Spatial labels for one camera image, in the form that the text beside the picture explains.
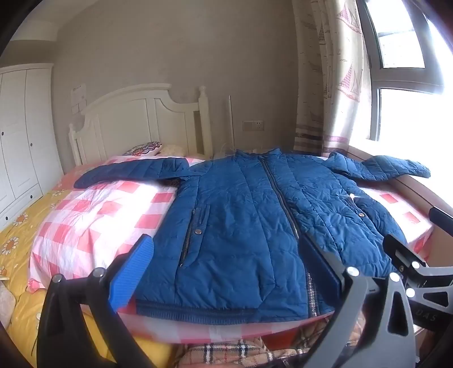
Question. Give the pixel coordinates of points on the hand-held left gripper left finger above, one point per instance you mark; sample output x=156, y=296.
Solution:
x=131, y=272

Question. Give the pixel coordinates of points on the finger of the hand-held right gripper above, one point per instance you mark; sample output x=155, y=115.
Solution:
x=442, y=218
x=400, y=253

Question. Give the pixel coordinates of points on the wall socket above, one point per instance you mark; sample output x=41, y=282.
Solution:
x=253, y=125

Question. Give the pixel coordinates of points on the blue quilted puffer jacket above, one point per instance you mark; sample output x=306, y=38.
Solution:
x=230, y=230

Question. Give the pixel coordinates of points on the sailboat print curtain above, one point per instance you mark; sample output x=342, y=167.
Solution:
x=332, y=88

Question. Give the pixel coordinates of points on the tan plaid cloth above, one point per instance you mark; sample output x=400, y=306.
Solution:
x=230, y=350

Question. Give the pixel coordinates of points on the red white checked sheet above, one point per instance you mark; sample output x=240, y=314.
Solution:
x=88, y=219

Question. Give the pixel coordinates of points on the white wooden headboard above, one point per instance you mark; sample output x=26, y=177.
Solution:
x=134, y=124

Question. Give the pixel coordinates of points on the yellow floral bedsheet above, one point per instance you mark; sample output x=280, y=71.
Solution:
x=21, y=254

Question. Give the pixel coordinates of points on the cream pillow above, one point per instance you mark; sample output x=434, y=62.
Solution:
x=171, y=150

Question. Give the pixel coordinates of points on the window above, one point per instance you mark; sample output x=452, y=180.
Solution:
x=407, y=113

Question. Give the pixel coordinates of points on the white wardrobe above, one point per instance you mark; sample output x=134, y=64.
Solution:
x=21, y=141

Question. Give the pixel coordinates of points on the wall paper sheet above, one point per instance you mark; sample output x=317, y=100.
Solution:
x=78, y=99

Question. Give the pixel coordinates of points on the floral print pillow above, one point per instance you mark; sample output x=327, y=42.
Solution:
x=143, y=148

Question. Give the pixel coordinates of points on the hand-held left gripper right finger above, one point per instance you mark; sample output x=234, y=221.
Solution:
x=320, y=263

